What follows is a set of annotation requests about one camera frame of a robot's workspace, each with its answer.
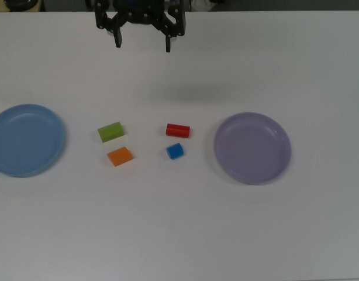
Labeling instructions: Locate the blue plate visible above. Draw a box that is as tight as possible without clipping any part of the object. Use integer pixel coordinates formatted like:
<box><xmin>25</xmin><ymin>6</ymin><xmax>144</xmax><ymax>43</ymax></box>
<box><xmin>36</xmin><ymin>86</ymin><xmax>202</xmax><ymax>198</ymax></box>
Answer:
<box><xmin>0</xmin><ymin>104</ymin><xmax>66</xmax><ymax>179</ymax></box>

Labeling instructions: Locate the green rectangular block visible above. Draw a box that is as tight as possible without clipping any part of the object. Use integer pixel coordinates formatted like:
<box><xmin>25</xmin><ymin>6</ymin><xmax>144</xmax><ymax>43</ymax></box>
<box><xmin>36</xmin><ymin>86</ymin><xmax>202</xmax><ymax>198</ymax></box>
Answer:
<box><xmin>97</xmin><ymin>121</ymin><xmax>125</xmax><ymax>143</ymax></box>

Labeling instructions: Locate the red cylinder block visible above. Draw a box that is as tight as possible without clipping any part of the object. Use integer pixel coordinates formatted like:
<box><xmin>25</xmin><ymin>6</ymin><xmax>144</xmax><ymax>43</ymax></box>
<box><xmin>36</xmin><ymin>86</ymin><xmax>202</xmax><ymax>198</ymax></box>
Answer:
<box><xmin>165</xmin><ymin>122</ymin><xmax>191</xmax><ymax>138</ymax></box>

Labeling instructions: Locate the black round object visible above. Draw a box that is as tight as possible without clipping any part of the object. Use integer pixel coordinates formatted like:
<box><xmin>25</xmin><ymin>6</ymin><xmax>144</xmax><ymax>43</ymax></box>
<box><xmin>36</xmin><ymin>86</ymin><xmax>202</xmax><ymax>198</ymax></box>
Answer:
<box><xmin>3</xmin><ymin>0</ymin><xmax>37</xmax><ymax>8</ymax></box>

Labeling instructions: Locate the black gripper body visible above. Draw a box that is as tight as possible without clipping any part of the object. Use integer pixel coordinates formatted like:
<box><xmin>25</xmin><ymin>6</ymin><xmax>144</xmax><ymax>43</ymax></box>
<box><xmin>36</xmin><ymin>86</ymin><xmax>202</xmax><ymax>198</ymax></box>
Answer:
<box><xmin>113</xmin><ymin>0</ymin><xmax>166</xmax><ymax>26</ymax></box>

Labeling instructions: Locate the purple plate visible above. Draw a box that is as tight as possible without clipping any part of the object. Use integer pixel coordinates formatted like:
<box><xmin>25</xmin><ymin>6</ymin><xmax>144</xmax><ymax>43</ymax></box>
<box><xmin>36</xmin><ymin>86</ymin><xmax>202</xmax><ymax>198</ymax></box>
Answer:
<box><xmin>213</xmin><ymin>111</ymin><xmax>292</xmax><ymax>186</ymax></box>

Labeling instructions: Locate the orange rectangular block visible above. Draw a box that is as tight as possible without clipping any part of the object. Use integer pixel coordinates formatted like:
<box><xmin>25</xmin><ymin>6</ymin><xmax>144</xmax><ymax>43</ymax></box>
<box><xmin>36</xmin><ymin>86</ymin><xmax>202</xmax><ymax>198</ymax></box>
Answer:
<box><xmin>106</xmin><ymin>146</ymin><xmax>134</xmax><ymax>167</ymax></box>

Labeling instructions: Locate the blue cylinder block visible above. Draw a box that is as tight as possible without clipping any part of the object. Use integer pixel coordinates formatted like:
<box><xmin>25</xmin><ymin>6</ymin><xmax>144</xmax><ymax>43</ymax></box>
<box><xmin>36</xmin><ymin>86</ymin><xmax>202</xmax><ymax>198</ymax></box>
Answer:
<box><xmin>165</xmin><ymin>142</ymin><xmax>185</xmax><ymax>160</ymax></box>

